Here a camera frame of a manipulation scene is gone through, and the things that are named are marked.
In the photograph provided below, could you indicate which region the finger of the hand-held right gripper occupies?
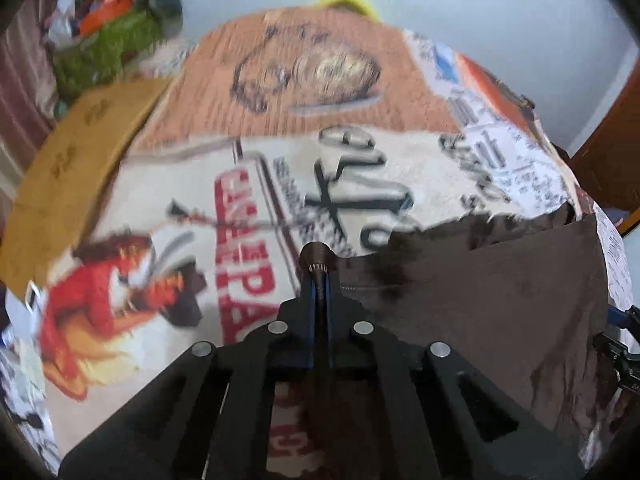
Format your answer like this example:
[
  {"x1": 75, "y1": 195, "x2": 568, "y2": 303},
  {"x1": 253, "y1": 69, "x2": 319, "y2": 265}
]
[
  {"x1": 606, "y1": 305, "x2": 640, "y2": 328},
  {"x1": 592, "y1": 332, "x2": 640, "y2": 393}
]

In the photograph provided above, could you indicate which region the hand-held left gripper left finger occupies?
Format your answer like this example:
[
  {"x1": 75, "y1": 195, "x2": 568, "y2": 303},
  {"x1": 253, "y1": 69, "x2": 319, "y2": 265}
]
[{"x1": 59, "y1": 260, "x2": 321, "y2": 480}]

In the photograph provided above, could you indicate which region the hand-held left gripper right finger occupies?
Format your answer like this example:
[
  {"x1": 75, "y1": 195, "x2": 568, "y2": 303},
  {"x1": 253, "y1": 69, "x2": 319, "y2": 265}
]
[{"x1": 320, "y1": 260, "x2": 586, "y2": 480}]

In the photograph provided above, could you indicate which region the brown t-shirt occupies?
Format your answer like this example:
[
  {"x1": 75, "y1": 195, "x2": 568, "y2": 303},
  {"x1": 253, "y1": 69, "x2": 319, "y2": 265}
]
[{"x1": 299, "y1": 199, "x2": 626, "y2": 480}]

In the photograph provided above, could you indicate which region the pile of clothes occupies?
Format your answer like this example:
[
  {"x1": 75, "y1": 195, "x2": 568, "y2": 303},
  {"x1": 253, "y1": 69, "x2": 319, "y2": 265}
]
[{"x1": 45, "y1": 0, "x2": 141, "y2": 46}]

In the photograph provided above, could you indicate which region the printed blanket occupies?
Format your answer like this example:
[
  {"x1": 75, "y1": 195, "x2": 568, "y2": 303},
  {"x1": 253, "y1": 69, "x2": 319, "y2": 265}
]
[{"x1": 40, "y1": 5, "x2": 626, "y2": 480}]

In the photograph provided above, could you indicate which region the pile of printed papers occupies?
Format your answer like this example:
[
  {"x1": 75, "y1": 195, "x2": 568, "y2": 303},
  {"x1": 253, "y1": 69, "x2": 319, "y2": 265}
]
[{"x1": 0, "y1": 300, "x2": 56, "y2": 461}]

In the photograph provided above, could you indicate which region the wooden lap desk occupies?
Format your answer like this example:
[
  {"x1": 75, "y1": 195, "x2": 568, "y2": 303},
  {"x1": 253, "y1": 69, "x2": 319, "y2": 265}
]
[{"x1": 0, "y1": 77, "x2": 173, "y2": 301}]

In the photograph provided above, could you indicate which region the striped pink beige curtain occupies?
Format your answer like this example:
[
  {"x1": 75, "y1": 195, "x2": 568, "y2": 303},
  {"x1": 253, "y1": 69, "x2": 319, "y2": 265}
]
[{"x1": 0, "y1": 0, "x2": 66, "y2": 201}]

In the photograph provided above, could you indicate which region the yellow foam tube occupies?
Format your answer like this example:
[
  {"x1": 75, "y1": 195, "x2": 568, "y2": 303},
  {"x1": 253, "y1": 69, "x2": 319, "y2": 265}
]
[{"x1": 315, "y1": 0, "x2": 381, "y2": 21}]

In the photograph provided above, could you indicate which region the orange box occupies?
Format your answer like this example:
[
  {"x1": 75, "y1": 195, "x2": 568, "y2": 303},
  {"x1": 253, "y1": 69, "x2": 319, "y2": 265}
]
[{"x1": 77, "y1": 2, "x2": 133, "y2": 36}]

